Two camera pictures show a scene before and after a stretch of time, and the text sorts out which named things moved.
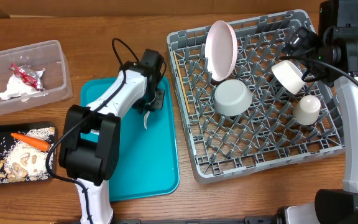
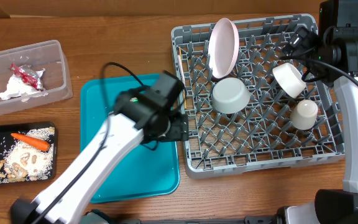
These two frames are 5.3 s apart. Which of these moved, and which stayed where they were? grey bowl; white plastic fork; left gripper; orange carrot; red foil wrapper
Moved: left gripper; white plastic fork
Stayed: orange carrot; red foil wrapper; grey bowl
